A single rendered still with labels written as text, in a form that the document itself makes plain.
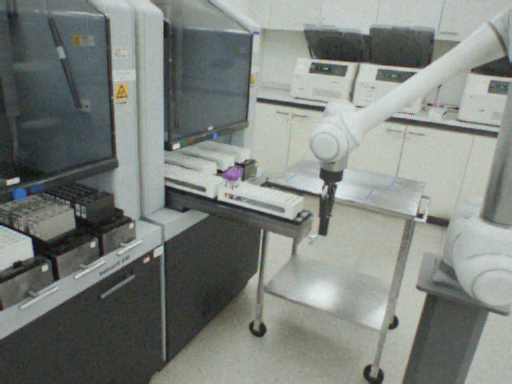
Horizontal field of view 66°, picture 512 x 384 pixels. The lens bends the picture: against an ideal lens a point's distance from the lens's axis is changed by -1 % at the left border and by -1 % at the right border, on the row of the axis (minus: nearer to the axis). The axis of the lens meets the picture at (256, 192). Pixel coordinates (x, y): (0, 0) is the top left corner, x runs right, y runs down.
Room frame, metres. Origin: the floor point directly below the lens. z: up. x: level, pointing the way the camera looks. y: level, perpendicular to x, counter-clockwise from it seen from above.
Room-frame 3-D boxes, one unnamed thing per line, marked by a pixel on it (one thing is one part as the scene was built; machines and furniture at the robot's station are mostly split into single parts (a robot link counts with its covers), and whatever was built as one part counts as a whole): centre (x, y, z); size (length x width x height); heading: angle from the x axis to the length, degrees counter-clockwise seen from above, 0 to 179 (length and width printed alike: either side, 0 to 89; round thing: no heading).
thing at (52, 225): (0.98, 0.55, 0.85); 0.12 x 0.02 x 0.06; 155
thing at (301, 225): (1.38, 0.11, 0.78); 0.73 x 0.14 x 0.09; 64
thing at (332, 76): (3.92, -0.62, 1.22); 0.62 x 0.56 x 0.64; 152
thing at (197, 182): (1.46, 0.27, 0.83); 0.30 x 0.10 x 0.06; 64
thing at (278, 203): (1.32, -0.02, 0.83); 0.30 x 0.10 x 0.06; 64
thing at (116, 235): (1.22, 0.69, 0.78); 0.73 x 0.14 x 0.09; 64
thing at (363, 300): (1.66, -0.41, 0.41); 0.67 x 0.46 x 0.82; 65
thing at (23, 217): (1.01, 0.61, 0.85); 0.12 x 0.02 x 0.06; 154
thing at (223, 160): (1.80, 0.26, 0.83); 0.30 x 0.10 x 0.06; 64
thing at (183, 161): (1.66, 0.33, 0.83); 0.30 x 0.10 x 0.06; 64
